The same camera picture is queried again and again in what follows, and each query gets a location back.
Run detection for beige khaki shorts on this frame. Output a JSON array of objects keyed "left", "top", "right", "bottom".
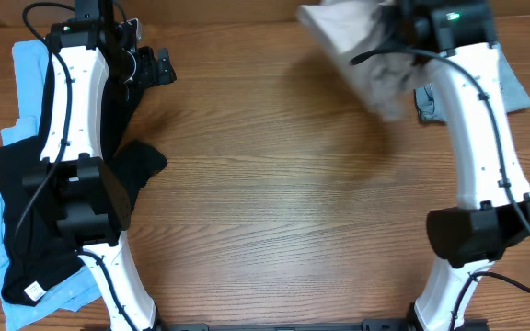
[{"left": 296, "top": 0, "right": 428, "bottom": 121}]

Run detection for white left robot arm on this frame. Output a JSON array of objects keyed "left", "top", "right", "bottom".
[{"left": 22, "top": 1, "right": 177, "bottom": 330}]

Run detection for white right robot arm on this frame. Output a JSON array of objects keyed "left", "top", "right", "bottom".
[{"left": 394, "top": 1, "right": 530, "bottom": 330}]

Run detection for light blue denim shorts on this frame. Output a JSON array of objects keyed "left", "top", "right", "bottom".
[{"left": 415, "top": 44, "right": 530, "bottom": 123}]

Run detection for black garment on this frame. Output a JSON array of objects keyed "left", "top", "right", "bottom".
[{"left": 0, "top": 40, "right": 169, "bottom": 307}]

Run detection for light blue shirt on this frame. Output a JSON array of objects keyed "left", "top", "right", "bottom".
[{"left": 0, "top": 40, "right": 100, "bottom": 330}]

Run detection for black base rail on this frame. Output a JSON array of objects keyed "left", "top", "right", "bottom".
[{"left": 80, "top": 317, "right": 490, "bottom": 331}]

